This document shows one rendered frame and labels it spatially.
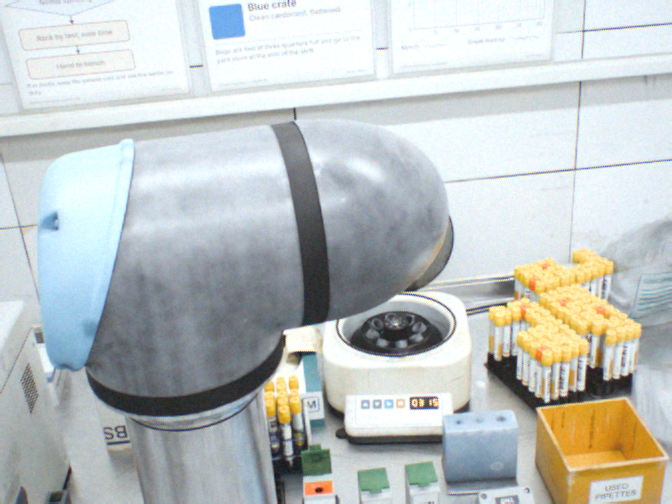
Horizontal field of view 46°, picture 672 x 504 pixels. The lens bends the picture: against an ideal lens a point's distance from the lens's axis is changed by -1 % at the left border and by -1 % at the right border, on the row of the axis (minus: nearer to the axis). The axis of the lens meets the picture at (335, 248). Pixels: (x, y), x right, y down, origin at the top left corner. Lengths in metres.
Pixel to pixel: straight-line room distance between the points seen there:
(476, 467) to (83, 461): 0.61
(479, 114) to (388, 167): 1.07
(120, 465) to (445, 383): 0.52
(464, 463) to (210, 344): 0.79
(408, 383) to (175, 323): 0.87
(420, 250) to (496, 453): 0.75
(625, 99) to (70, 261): 1.30
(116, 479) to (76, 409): 0.22
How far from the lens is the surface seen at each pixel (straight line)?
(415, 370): 1.24
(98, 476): 1.30
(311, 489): 1.08
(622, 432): 1.25
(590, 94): 1.54
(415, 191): 0.43
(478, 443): 1.14
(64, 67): 1.43
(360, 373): 1.24
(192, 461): 0.48
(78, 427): 1.41
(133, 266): 0.39
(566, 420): 1.20
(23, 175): 1.51
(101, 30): 1.40
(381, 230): 0.41
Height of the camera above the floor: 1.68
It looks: 26 degrees down
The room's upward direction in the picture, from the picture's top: 4 degrees counter-clockwise
